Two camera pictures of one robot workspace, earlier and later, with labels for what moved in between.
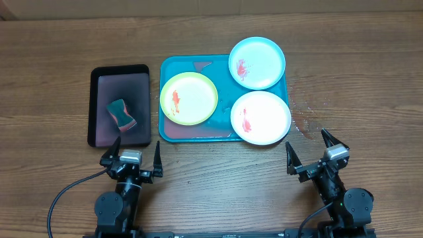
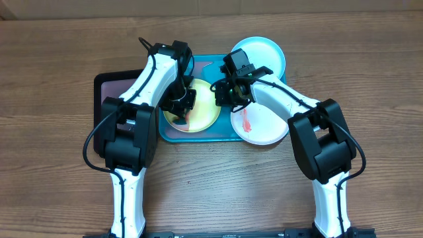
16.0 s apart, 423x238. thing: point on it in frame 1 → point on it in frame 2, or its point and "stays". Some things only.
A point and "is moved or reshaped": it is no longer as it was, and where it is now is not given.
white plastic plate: (260, 118) stays
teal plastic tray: (219, 128) stays
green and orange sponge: (119, 112) is moved or reshaped
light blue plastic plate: (257, 63) stays
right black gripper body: (308, 171) → (230, 96)
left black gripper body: (147, 176) → (180, 98)
